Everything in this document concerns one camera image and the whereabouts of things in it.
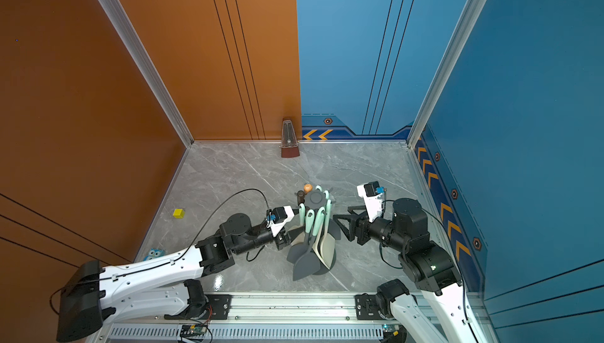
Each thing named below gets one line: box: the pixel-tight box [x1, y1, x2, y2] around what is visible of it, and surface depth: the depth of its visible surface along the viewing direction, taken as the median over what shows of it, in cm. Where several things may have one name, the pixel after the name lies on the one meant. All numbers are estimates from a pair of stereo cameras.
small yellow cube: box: [172, 208, 185, 219], surface depth 95 cm
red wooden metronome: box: [279, 120, 300, 159], surface depth 113 cm
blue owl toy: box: [142, 247, 166, 262], surface depth 85 cm
